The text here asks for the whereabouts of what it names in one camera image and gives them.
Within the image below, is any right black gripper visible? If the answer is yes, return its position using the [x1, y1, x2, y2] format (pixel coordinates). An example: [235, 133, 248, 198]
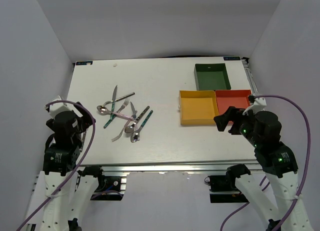
[213, 105, 261, 147]

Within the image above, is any pink handle spoon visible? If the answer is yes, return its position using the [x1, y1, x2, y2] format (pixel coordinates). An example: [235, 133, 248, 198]
[96, 105, 134, 121]

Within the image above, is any teal handle knife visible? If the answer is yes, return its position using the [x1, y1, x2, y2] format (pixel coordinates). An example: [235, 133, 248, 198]
[103, 85, 118, 129]

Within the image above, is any pink handle fork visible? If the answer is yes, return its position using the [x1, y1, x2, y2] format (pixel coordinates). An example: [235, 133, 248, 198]
[111, 120, 131, 142]

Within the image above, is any dark handle spoon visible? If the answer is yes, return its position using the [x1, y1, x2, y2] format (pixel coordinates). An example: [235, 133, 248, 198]
[124, 105, 150, 134]

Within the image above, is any teal handle fork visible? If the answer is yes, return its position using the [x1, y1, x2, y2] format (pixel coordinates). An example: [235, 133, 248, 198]
[117, 98, 130, 113]

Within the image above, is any teal handle spoon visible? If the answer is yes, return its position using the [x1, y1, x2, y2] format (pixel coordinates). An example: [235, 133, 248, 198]
[130, 110, 154, 143]

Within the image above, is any dark handle fork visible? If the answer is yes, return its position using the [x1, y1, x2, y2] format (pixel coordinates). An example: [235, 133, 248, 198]
[103, 92, 136, 106]

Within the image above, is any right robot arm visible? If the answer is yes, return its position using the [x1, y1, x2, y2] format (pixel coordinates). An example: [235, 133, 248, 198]
[214, 106, 313, 231]

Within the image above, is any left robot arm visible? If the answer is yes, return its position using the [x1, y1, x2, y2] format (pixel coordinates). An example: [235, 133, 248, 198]
[33, 99, 106, 231]

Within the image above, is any red box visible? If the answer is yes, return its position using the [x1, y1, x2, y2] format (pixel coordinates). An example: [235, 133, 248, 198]
[215, 89, 252, 115]

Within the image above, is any yellow box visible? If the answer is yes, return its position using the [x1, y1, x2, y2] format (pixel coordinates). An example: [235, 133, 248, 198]
[179, 90, 219, 126]

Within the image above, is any green box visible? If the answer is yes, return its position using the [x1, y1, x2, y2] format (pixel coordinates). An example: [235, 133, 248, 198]
[194, 63, 231, 91]

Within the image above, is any left blue table sticker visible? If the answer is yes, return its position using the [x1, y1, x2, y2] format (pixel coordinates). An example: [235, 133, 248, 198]
[75, 60, 93, 66]

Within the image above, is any blue table sticker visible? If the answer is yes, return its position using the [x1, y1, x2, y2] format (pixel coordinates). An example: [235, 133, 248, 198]
[223, 56, 241, 61]
[75, 60, 93, 66]

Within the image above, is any right blue table sticker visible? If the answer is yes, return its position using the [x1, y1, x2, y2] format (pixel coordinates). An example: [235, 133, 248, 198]
[223, 56, 241, 61]

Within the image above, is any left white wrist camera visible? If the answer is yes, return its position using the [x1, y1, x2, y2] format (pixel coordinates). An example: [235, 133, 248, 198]
[44, 102, 71, 119]

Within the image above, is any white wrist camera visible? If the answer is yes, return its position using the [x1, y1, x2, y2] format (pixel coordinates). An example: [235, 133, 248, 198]
[44, 102, 71, 119]
[242, 94, 267, 116]

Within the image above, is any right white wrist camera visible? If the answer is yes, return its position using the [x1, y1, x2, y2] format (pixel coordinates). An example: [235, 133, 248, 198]
[242, 94, 267, 116]

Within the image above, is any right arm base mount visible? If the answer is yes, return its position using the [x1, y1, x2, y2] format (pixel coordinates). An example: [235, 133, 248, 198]
[204, 175, 248, 204]

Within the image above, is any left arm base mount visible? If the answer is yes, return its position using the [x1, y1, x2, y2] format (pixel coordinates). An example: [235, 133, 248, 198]
[91, 167, 127, 201]

